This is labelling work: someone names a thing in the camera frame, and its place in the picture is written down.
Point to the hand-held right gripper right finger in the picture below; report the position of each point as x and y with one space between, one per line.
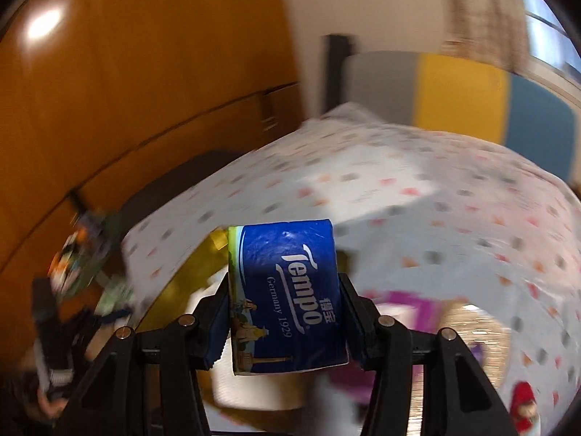
352 322

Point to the red plush doll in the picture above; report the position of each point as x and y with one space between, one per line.
525 406

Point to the golden embossed storage box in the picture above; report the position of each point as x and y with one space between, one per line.
181 277

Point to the grey yellow blue headboard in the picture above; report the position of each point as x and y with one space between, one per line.
454 86

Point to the blue tissue pack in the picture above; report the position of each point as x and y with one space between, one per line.
281 290

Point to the beige curtain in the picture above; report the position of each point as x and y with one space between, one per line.
481 18

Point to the purple box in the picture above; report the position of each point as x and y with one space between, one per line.
408 302

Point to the printed bed sheet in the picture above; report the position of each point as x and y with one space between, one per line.
408 190

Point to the window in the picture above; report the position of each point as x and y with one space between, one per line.
551 32

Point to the wooden wardrobe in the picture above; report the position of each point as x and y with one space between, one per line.
136 77

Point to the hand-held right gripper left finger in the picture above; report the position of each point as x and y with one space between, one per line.
217 327

